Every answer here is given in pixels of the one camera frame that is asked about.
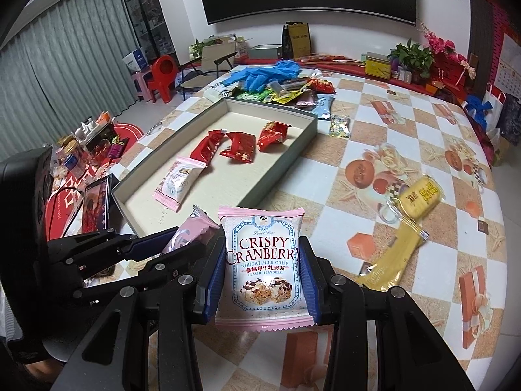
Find green snack pouch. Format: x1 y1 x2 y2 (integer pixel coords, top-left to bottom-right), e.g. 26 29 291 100
235 88 273 102

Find pink plastic stool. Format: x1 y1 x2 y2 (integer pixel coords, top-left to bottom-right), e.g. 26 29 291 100
131 69 152 102

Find smartphone on stand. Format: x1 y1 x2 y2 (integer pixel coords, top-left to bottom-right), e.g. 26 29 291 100
81 174 118 234

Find grey window curtain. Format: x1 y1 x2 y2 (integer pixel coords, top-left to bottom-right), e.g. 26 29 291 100
1 0 138 158

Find beige folding chair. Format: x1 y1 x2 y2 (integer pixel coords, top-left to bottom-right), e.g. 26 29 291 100
178 34 238 99

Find red chili snack packet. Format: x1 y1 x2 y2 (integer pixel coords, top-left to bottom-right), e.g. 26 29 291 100
307 78 336 94

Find dark red snack packet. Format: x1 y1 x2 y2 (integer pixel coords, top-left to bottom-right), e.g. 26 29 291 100
220 132 256 163

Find blue white carton box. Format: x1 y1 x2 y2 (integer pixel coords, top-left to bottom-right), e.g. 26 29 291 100
123 47 148 73

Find dark red cloth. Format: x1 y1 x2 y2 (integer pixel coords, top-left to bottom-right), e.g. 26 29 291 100
445 93 495 166

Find light blue snack packet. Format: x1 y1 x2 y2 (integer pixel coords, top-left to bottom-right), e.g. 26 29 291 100
313 94 335 120

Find pink artificial flowers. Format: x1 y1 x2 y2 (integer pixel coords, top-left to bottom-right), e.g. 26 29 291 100
420 23 476 80

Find green potted plant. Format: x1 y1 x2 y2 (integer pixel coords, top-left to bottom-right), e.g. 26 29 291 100
388 39 434 85

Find black and gold bag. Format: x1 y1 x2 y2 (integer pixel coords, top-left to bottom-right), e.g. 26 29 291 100
282 21 312 59

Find yellow snack pouch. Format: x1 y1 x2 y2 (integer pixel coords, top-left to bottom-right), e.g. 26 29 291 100
271 87 307 104

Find dark patterned tote bag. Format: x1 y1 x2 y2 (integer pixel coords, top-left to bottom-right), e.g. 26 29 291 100
497 94 521 146

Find white paper gift bag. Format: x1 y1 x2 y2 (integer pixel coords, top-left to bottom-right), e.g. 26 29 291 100
482 83 506 132

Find shallow grey cardboard tray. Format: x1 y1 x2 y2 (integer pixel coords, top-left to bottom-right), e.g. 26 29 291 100
112 98 318 237

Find crispy cranberry nougat packet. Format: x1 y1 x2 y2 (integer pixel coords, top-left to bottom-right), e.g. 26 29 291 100
215 207 314 332

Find yellow tin box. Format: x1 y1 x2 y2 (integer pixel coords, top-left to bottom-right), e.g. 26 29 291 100
365 52 391 80

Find red gold-print snack packet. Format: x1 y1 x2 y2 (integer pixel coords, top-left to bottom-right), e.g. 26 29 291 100
257 121 291 153

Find gold wafer stick packet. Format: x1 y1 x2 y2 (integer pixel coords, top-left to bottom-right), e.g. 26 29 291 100
356 218 429 292

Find yellow rice cracker packet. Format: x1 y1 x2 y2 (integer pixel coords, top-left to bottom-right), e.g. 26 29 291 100
393 175 444 222

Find blue ribbon gift bag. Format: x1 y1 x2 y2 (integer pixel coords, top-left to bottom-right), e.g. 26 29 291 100
464 95 493 131

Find blue rubber gloves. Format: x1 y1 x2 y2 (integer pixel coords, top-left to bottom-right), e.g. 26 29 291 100
222 60 300 93

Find grey flat box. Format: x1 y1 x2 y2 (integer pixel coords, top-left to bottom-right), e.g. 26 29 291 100
248 44 282 59

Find small colourful candy packet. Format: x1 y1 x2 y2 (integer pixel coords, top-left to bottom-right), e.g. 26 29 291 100
329 116 351 138

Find red plastic child chair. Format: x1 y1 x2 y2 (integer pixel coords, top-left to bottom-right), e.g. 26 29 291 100
148 55 178 103

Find pale pink snack packet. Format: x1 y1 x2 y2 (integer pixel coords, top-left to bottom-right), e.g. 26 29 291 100
293 89 317 110

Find wall calendar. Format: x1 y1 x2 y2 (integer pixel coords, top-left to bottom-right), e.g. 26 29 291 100
494 34 521 100

